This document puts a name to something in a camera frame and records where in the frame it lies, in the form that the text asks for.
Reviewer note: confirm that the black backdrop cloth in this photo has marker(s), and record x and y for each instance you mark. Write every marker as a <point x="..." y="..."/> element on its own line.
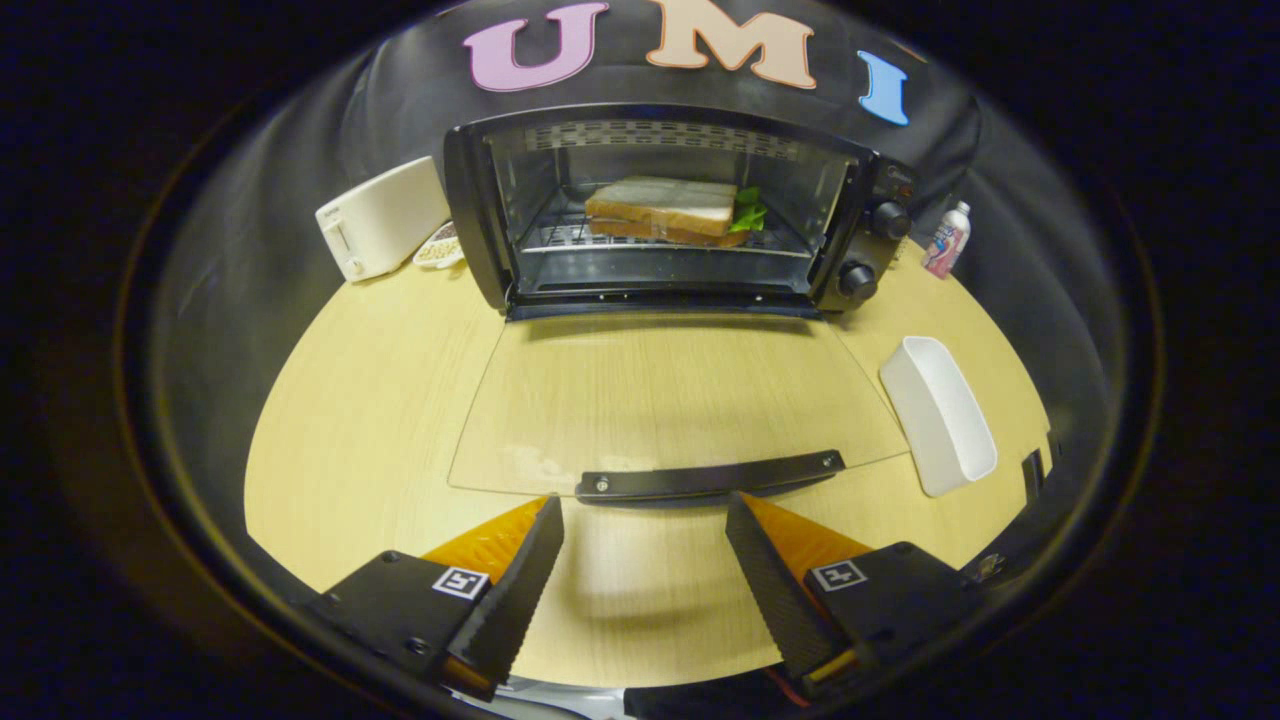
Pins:
<point x="300" y="130"/>

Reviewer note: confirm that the white pop-up toaster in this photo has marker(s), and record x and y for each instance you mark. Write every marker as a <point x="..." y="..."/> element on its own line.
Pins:
<point x="385" y="215"/>

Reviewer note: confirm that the black toaster oven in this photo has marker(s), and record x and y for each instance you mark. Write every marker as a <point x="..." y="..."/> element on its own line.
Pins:
<point x="468" y="200"/>

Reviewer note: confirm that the black table edge fixture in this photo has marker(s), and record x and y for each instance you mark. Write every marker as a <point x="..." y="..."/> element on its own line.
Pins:
<point x="1033" y="478"/>

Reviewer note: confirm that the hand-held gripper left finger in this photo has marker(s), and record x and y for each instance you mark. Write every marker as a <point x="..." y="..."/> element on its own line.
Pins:
<point x="515" y="600"/>

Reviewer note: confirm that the lettuce sandwich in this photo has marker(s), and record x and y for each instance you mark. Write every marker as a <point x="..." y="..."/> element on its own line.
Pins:
<point x="660" y="205"/>

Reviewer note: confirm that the white pink drink bottle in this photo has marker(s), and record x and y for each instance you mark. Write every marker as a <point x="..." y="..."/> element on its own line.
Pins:
<point x="945" y="245"/>

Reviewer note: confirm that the small patterned dish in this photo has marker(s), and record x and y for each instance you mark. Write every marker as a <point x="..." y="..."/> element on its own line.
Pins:
<point x="440" y="250"/>

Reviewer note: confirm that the white plastic tray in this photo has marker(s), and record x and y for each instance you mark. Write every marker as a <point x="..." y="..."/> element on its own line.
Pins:
<point x="940" y="420"/>

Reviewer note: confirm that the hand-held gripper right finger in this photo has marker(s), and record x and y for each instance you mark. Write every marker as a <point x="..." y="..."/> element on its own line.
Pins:
<point x="775" y="590"/>

